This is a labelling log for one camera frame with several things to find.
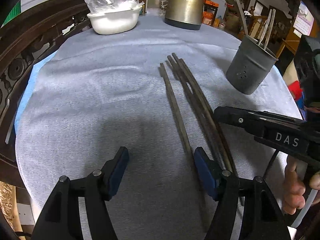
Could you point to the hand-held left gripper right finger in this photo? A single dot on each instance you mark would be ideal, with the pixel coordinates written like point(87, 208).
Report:
point(205, 175)

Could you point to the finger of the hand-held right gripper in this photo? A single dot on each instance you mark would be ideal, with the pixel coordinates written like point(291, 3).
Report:
point(235, 117)

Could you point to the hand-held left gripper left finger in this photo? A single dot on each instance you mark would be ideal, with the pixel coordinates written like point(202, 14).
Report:
point(117, 175)

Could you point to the dark metal chopstick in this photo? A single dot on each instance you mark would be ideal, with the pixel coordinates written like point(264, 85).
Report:
point(200, 93)
point(175, 105)
point(270, 30)
point(237, 5)
point(265, 30)
point(180, 81)

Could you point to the grey metal utensil holder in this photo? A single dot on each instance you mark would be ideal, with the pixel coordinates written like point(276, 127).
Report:
point(247, 70)

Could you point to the pile of dark chopsticks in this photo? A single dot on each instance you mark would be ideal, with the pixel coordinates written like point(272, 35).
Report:
point(189, 77)

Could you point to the person's right hand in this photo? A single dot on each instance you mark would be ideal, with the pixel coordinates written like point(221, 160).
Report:
point(293, 187)

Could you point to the grey tablecloth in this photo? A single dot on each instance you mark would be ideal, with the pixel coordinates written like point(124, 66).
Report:
point(100, 92)

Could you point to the wooden staircase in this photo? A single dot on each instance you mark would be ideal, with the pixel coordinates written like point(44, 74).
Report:
point(257, 22)

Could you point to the orange carton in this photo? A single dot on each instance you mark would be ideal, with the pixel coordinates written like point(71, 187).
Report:
point(209, 12)

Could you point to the bronze electric kettle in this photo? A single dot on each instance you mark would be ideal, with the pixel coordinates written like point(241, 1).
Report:
point(183, 7)

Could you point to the blue under cloth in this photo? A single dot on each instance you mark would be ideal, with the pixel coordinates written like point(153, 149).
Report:
point(27, 90)

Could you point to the white bowl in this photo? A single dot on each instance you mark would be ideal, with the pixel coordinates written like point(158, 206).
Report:
point(112, 22)

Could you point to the carved wooden sideboard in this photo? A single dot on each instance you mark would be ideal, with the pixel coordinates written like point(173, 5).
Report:
point(27, 45)

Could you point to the pink wall calendar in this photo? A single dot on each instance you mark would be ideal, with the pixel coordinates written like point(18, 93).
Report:
point(303, 20)

